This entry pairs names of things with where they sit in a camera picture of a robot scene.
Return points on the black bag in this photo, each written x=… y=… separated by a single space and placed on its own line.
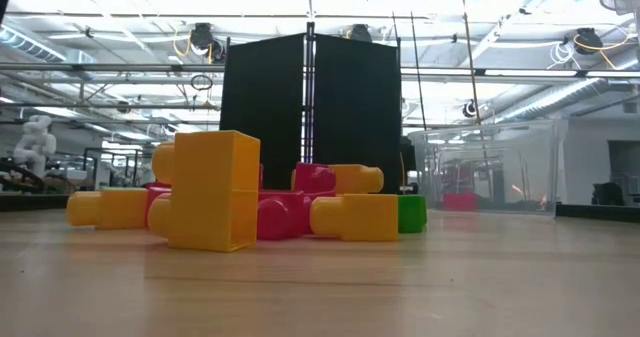
x=607 y=194

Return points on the yellow toy block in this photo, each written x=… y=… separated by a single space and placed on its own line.
x=110 y=208
x=357 y=178
x=215 y=192
x=360 y=217

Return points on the clear plastic container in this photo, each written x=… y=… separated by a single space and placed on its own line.
x=525 y=142

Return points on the green toy block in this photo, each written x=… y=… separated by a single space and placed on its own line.
x=412 y=213

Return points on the silver ventilation duct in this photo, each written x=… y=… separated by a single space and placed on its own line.
x=555 y=97

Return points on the black folding screen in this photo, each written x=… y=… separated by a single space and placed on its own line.
x=265 y=107

